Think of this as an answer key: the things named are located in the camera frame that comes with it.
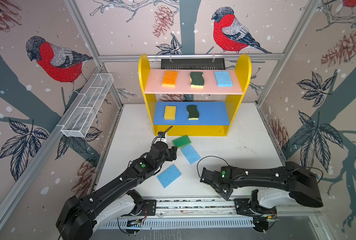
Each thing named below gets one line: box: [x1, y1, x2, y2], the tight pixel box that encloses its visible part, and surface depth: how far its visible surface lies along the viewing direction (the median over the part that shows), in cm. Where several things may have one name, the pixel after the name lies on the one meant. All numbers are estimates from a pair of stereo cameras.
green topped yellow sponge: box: [172, 134, 192, 149], surface depth 99 cm
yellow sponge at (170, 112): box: [164, 105, 177, 120], surface depth 97 cm
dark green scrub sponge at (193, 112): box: [186, 104, 200, 121], surface depth 97 cm
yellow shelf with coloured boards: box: [138, 54, 252, 137], surface depth 82 cm
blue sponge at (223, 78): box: [214, 71, 234, 87], surface depth 77 cm
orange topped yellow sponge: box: [162, 70, 179, 88], surface depth 76 cm
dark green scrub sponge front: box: [190, 71, 205, 89], surface depth 75 cm
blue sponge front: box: [157, 164, 182, 189], surface depth 85 cm
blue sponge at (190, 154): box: [180, 144, 202, 165], surface depth 95 cm
